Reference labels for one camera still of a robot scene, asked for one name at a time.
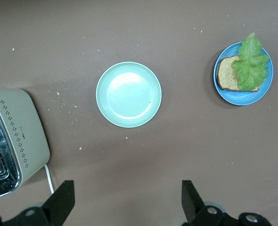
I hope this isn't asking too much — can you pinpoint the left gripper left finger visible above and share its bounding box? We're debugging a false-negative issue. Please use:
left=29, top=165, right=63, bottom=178
left=0, top=180, right=76, bottom=226

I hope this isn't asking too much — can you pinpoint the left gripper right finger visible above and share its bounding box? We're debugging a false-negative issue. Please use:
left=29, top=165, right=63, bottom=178
left=182, top=180, right=271, bottom=226

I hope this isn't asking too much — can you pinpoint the brown bread slice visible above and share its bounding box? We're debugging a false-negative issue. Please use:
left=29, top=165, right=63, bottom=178
left=216, top=56, right=259, bottom=92

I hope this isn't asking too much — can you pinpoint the green lettuce leaf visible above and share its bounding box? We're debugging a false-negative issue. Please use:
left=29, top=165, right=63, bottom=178
left=231, top=32, right=270, bottom=92

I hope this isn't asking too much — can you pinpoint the blue round plate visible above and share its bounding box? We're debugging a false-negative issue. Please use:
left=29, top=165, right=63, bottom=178
left=213, top=41, right=274, bottom=106

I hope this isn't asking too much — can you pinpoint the mint green round plate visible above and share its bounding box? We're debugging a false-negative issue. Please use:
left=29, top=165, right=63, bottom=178
left=95, top=61, right=162, bottom=129

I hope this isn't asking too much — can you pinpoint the beige chrome toaster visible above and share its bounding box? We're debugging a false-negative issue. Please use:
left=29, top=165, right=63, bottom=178
left=0, top=88, right=51, bottom=201

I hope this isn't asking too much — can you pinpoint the white toaster power cable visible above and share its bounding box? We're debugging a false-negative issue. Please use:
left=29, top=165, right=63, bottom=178
left=44, top=164, right=55, bottom=195

